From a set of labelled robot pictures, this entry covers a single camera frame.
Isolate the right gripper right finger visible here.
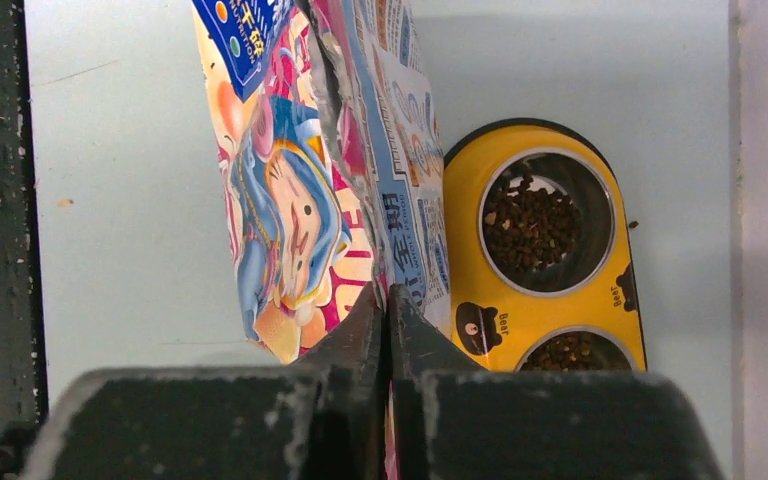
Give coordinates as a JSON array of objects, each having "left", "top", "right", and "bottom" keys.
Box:
[{"left": 387, "top": 284, "right": 722, "bottom": 479}]

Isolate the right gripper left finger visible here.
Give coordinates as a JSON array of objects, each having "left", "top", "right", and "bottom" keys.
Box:
[{"left": 21, "top": 286, "right": 384, "bottom": 479}]

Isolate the cat food bag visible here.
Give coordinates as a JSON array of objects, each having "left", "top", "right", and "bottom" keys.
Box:
[{"left": 192, "top": 1, "right": 451, "bottom": 364}]

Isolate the yellow double pet bowl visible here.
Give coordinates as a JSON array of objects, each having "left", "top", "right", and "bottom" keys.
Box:
[{"left": 444, "top": 118, "right": 647, "bottom": 371}]

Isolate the brown kibble pet food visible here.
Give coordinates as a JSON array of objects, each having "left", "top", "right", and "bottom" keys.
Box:
[{"left": 481, "top": 175, "right": 582, "bottom": 279}]

